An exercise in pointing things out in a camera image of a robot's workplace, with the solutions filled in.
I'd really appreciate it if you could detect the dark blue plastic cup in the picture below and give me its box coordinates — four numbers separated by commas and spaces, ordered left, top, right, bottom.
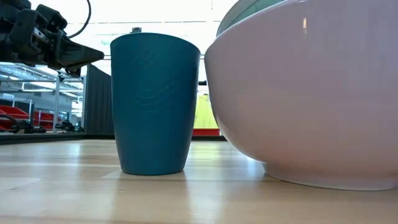
109, 32, 202, 176

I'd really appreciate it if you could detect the grey metal rack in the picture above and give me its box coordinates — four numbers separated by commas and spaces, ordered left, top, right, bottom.
0, 63, 85, 134

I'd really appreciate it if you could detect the low red bin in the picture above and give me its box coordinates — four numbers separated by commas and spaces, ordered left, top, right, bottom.
192, 128, 221, 137

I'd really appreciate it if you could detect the black metal rig frame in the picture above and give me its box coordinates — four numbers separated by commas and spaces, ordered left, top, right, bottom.
0, 133, 227, 146

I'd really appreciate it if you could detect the dark floor equipment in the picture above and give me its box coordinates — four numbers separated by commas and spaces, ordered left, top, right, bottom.
0, 113, 47, 135

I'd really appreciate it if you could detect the black partition panel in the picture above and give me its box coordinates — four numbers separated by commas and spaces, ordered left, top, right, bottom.
83, 63, 114, 135

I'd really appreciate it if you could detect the large pale glossy bowl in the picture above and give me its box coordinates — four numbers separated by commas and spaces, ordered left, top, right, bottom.
203, 0, 398, 192

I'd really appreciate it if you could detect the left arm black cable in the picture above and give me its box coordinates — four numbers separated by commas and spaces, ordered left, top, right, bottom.
67, 0, 92, 39

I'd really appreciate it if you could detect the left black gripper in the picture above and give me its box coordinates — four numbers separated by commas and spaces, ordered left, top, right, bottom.
0, 0, 105, 78

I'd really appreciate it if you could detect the person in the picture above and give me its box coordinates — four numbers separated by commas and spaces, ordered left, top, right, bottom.
193, 93, 220, 130

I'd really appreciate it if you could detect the red storage bin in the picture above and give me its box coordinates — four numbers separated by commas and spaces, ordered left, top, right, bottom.
32, 110, 63, 130
0, 105, 30, 121

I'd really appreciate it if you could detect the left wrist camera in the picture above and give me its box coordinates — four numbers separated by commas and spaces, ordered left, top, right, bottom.
36, 3, 68, 34

